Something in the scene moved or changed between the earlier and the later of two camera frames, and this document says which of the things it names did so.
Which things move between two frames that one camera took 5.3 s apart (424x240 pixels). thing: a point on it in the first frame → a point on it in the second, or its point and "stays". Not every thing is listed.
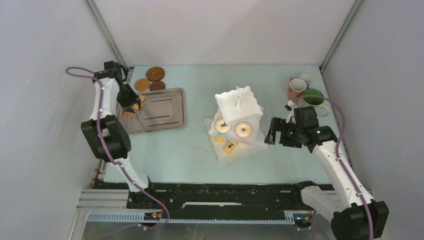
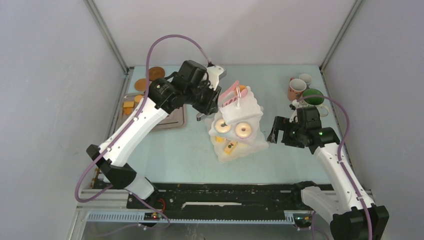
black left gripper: [133, 97] → [210, 107]
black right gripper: [279, 124] stays
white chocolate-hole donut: [221, 127] stays
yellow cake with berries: [230, 147] stays
